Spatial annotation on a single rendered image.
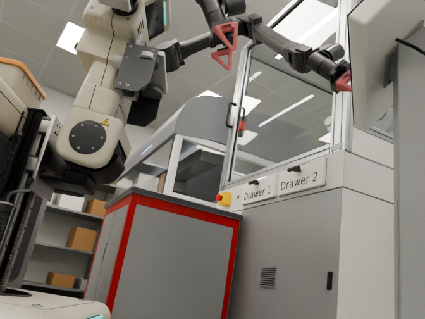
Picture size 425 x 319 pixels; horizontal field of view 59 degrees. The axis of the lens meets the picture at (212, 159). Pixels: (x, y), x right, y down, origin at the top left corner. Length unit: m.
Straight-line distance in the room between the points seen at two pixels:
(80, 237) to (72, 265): 0.57
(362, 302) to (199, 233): 0.77
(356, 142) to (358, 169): 0.11
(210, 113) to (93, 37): 1.61
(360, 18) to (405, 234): 0.46
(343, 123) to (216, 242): 0.81
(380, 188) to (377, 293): 0.38
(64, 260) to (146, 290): 4.03
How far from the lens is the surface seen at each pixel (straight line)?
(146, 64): 1.19
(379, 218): 1.55
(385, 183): 1.60
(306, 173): 1.58
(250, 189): 1.92
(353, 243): 1.43
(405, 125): 0.95
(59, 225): 5.68
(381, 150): 1.63
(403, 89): 1.00
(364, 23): 0.88
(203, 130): 2.72
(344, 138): 1.50
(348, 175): 1.46
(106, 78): 1.25
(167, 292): 1.75
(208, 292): 1.83
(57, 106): 6.00
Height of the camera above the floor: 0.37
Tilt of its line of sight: 19 degrees up
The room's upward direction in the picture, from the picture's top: 10 degrees clockwise
